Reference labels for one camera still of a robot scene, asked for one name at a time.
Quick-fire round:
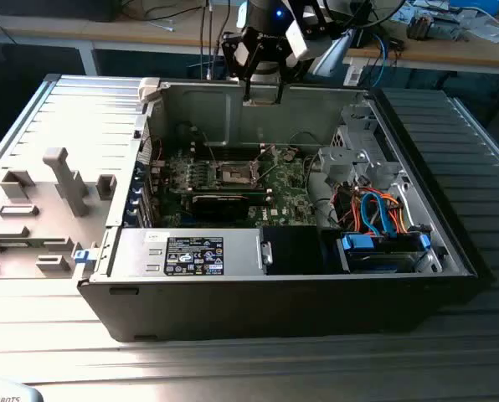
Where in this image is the orange power wire bundle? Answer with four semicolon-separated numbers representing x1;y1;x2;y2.
335;186;409;235

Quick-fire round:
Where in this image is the blue plastic box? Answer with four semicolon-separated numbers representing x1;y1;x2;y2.
448;0;499;13

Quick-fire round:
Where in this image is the silver rear port block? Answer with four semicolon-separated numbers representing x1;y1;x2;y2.
148;160;167;188

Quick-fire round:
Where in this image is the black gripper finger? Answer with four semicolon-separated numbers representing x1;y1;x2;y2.
221;31;258;105
275;55;308;105

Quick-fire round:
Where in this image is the black desktop box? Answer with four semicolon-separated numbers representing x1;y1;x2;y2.
348;24;374;50

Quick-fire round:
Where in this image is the green motherboard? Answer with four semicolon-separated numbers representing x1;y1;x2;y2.
148;144;320;229

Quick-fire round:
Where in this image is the wooden desk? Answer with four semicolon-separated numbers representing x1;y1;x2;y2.
0;0;224;77
342;0;499;77

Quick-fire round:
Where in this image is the silver metal drive cage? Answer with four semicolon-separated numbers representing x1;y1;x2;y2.
317;103;406;188

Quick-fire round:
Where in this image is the silver power supply unit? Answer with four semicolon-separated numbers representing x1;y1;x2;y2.
106;227;264;280

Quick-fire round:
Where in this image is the black open PC case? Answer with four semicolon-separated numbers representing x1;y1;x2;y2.
76;77;496;343

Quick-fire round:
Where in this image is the black flat device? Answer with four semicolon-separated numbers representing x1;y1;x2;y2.
0;0;119;23

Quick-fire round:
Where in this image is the beige plastic case latch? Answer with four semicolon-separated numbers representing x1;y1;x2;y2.
138;77;163;104

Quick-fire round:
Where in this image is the grey metal device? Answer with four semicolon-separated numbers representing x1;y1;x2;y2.
431;16;463;43

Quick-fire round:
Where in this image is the CPU socket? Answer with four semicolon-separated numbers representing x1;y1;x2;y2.
214;160;262;188

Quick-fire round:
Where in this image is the black graphics card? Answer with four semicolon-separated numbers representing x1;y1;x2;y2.
189;193;250;222

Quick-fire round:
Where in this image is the black copper CPU cooler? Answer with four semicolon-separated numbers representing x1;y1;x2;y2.
406;11;435;42

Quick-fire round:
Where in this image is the white barcode label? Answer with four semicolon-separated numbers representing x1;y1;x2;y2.
344;65;363;88

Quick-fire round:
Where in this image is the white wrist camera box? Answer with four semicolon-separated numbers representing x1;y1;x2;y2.
285;19;313;59

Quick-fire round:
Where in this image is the blue flat data wire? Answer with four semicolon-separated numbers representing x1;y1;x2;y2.
359;188;398;240

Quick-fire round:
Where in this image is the grey parts rack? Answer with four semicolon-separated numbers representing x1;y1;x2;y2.
0;146;123;281

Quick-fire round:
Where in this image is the hard disk in blue carrier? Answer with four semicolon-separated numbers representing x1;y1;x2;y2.
336;233;433;276

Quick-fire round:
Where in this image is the metal socket cover frame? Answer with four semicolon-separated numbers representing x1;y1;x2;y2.
249;147;276;188

